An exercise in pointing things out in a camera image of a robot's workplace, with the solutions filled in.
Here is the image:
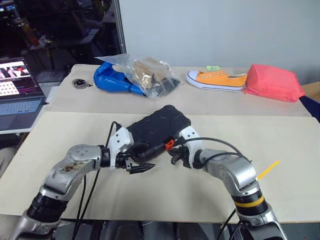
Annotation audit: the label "blue plastic bag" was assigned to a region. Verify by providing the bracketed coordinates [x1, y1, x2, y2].
[93, 61, 147, 97]

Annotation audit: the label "orange canvas sneaker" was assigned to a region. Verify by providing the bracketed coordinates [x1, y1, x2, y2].
[185, 70, 249, 93]

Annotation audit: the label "pink folded cloth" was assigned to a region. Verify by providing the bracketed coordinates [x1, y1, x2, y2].
[243, 64, 307, 104]

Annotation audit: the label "small black parts in bag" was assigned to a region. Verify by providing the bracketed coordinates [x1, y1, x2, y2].
[154, 76, 182, 98]

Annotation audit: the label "grey metal window post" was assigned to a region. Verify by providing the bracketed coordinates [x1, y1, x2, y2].
[113, 0, 127, 55]

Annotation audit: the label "brown cardboard box in bag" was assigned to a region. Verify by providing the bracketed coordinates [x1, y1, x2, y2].
[133, 57, 159, 89]

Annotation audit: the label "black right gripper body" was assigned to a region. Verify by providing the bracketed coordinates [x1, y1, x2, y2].
[174, 146, 194, 169]

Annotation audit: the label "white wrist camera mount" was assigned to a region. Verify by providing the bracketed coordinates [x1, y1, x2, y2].
[107, 126, 135, 171]
[178, 126, 204, 169]

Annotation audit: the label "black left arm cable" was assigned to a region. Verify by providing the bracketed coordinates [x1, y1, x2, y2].
[74, 121, 121, 240]

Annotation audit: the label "yellow tape strip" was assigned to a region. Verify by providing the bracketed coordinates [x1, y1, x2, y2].
[257, 159, 281, 181]

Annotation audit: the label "dark rounded shape under table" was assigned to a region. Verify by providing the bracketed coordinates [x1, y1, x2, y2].
[111, 223, 141, 240]

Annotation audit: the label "dark blue fabric item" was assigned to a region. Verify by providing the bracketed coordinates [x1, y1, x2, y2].
[298, 94, 320, 124]

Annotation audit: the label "round metal tin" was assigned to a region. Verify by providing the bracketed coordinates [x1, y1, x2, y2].
[72, 78, 95, 89]

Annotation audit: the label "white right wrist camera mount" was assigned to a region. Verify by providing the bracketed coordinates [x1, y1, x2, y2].
[178, 126, 204, 169]

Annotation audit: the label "person's beige trouser leg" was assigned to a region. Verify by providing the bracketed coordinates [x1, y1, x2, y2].
[0, 147, 17, 179]

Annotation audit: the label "brown cardboard carton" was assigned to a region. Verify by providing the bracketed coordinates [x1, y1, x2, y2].
[301, 81, 320, 99]

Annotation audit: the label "clear plastic bag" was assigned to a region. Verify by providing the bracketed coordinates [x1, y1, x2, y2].
[94, 53, 182, 100]

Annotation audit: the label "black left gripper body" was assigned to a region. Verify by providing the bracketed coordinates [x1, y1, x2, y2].
[115, 152, 134, 174]

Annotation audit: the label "grey desk behind glass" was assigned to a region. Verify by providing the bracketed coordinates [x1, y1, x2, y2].
[29, 28, 101, 50]

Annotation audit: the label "black plastic tool case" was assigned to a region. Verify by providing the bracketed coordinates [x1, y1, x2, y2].
[126, 104, 192, 164]

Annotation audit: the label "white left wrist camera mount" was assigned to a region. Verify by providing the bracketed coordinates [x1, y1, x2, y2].
[107, 126, 135, 171]

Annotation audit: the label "open laptop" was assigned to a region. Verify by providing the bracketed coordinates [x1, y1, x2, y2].
[0, 56, 47, 132]

